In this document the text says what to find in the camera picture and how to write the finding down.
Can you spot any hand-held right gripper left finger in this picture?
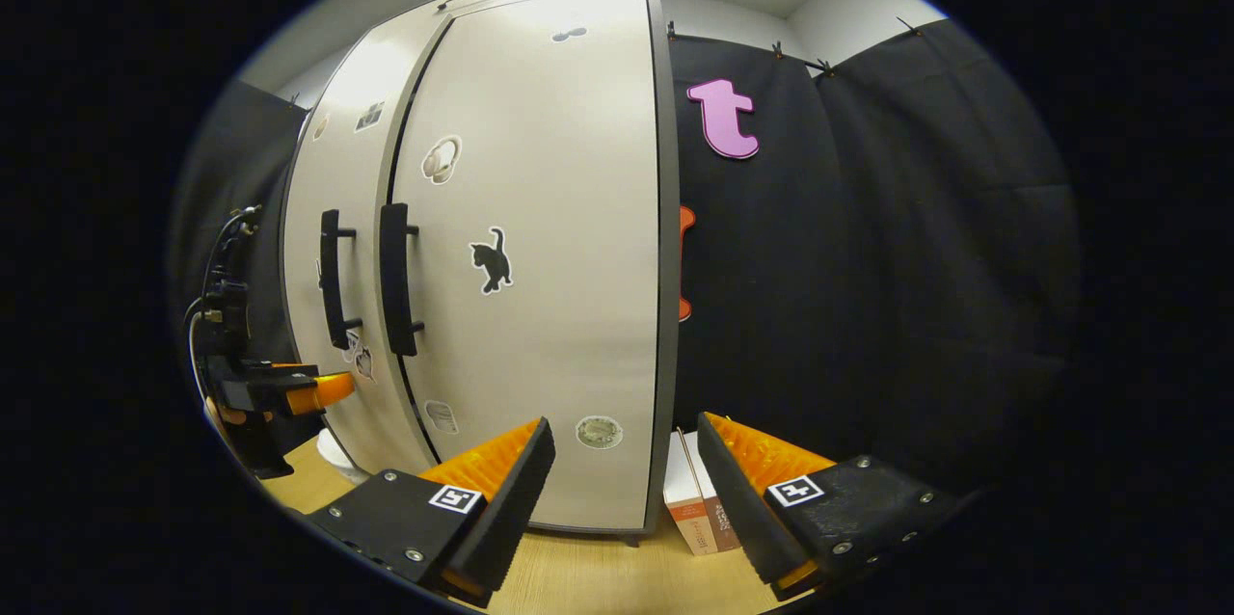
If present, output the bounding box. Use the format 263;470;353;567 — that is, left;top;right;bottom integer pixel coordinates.
304;417;557;608

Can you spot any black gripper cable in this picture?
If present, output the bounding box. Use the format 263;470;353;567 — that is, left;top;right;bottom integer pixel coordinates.
188;205;263;404

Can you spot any black backdrop cloth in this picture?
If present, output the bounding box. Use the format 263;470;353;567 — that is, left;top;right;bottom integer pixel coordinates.
169;17;1081;493

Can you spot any white bowl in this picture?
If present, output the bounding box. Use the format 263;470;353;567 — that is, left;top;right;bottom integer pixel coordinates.
316;427;372;486

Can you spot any white and brown box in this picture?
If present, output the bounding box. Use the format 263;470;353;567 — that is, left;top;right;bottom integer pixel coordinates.
663;429;743;556

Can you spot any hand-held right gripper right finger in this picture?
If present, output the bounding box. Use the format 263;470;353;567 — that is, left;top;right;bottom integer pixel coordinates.
696;413;965;597

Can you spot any white shoe cabinet door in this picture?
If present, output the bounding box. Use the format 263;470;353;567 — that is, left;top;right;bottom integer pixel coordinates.
381;0;671;534
280;27;454;476

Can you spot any black door handle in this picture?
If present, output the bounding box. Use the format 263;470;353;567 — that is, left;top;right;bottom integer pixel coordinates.
379;202;425;358
319;208;364;351

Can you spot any white shoe cabinet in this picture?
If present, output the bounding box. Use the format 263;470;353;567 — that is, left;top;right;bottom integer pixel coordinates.
280;0;683;539

